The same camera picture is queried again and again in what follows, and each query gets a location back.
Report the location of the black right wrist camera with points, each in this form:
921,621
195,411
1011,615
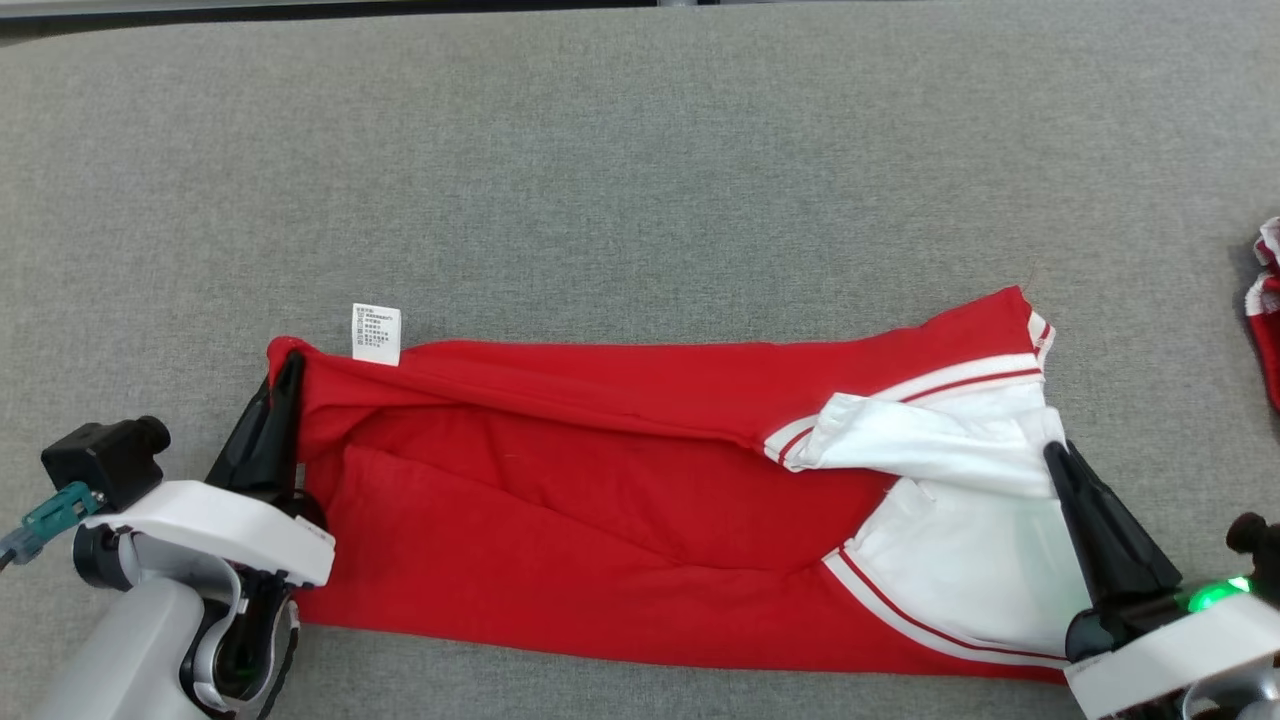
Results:
1258,550

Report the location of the red shorts with white trim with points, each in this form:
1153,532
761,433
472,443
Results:
1268,320

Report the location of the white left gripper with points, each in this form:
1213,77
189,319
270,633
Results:
210,520

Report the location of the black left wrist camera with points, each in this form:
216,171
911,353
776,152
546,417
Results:
105,460

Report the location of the red and white shirt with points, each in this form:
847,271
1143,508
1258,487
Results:
620,490

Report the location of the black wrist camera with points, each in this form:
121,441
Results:
105,460
1258,550

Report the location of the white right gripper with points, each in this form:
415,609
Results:
1170,660

